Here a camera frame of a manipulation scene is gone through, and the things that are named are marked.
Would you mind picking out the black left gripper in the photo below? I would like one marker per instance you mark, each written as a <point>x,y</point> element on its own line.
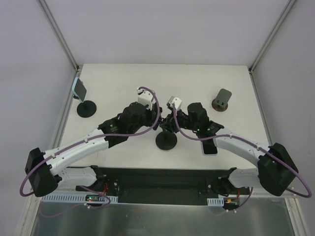
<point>156,117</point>

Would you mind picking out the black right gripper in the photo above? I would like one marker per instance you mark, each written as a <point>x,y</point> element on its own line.
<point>173,120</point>

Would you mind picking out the phone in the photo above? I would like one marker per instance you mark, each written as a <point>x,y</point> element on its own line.
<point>209,148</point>
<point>78,89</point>

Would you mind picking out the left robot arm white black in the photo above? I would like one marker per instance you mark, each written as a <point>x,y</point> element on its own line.
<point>43,168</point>

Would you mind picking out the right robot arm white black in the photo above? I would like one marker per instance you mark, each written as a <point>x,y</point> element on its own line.
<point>274,169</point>

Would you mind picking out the grey stand on wooden base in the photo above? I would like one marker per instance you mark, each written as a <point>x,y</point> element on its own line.
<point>220,103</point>

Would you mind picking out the black round phone stand left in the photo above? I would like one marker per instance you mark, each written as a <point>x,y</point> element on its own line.
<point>86,109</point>

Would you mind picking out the phone in light blue case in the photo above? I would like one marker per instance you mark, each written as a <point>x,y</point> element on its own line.
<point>78,89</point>

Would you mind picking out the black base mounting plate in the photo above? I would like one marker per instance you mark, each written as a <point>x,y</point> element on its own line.
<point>163,186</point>

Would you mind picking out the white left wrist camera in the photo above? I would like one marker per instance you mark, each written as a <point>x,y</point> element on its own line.
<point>145,98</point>

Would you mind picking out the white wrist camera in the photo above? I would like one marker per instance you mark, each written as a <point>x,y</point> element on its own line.
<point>145,98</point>
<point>174,103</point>

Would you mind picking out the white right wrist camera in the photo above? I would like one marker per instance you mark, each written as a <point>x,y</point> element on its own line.
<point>174,103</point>

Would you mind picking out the white cable duct right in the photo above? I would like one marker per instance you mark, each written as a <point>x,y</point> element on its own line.
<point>215,202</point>

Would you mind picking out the white cable duct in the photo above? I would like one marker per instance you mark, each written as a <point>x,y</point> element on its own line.
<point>78,198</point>
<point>215,202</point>

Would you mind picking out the white cable duct left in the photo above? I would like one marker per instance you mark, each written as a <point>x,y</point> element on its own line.
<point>78,198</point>

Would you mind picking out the aluminium frame post left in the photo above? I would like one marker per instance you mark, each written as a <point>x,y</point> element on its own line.
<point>58,33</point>

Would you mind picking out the aluminium frame post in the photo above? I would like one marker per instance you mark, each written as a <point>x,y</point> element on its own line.
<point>272,34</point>
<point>58,33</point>

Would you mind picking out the aluminium frame post right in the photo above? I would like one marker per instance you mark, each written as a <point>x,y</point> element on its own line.
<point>272,34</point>

